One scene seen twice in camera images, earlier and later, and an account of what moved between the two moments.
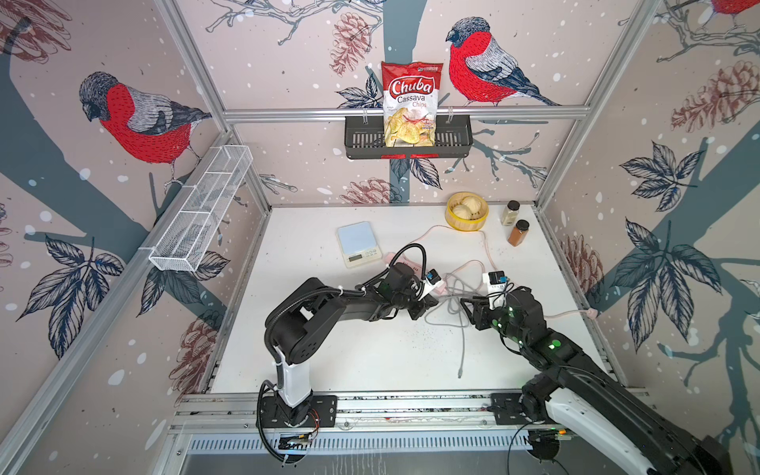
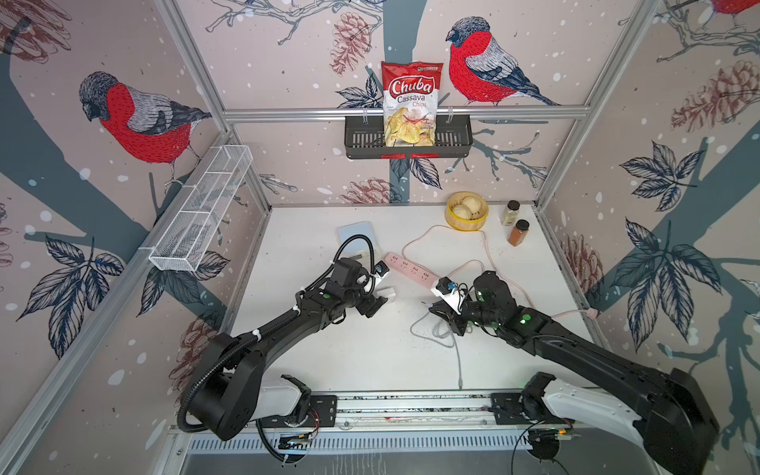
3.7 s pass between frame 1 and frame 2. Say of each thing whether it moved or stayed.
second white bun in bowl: stayed
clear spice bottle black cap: stayed
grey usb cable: moved
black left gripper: moved
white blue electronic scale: stayed
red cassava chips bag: stayed
